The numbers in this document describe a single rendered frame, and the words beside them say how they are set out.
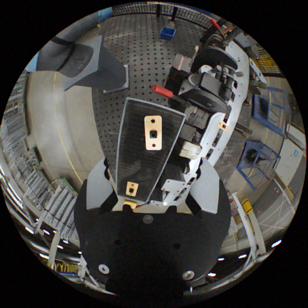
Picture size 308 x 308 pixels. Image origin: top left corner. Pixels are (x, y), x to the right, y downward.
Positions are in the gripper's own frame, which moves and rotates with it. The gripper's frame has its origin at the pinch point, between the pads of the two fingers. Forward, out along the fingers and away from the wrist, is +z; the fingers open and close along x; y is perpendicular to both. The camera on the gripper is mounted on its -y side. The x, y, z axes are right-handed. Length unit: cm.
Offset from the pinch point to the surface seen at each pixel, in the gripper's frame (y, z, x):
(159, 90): -10.3, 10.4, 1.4
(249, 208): 425, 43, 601
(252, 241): 270, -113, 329
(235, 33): -48, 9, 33
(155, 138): 1.2, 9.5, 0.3
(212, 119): -3.1, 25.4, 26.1
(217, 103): -8.7, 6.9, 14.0
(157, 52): -54, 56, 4
